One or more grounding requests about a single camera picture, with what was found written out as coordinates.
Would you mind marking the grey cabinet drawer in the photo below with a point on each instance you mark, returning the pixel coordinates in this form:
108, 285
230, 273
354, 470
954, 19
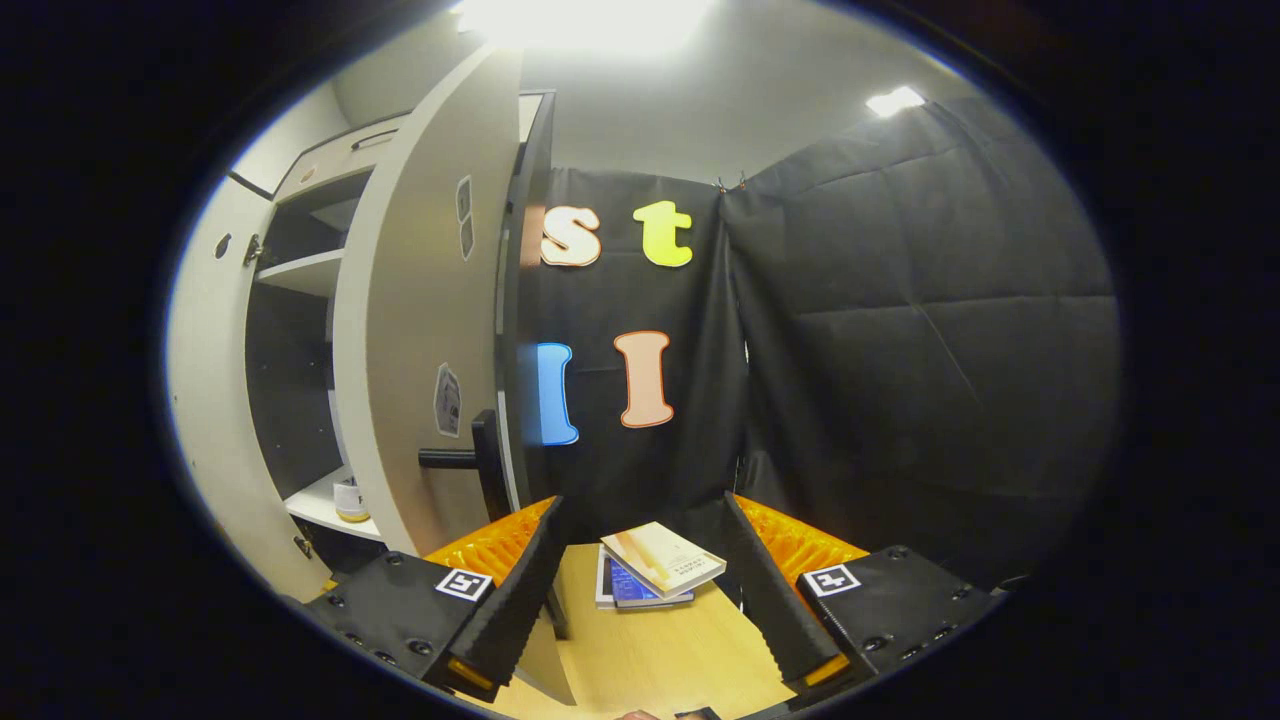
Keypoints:
330, 165

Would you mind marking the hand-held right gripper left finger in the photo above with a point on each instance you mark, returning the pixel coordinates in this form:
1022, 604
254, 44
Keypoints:
520, 600

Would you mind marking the grey shoe cabinet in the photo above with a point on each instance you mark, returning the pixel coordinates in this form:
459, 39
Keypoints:
290, 400

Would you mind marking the black backdrop cloth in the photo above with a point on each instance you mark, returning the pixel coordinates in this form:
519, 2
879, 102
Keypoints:
900, 350
700, 400

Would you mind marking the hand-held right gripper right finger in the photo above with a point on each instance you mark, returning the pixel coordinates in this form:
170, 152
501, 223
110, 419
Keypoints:
775, 620

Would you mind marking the beige book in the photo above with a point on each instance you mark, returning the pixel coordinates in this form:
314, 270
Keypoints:
660, 555

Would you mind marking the blue cover book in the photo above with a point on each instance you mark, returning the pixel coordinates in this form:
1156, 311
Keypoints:
630, 590

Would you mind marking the small ceiling light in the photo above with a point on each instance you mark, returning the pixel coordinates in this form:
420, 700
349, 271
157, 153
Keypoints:
895, 101

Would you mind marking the long ceiling light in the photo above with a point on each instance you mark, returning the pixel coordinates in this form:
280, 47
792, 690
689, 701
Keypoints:
580, 20

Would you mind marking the white striped shoe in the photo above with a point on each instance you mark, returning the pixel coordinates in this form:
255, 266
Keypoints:
350, 495

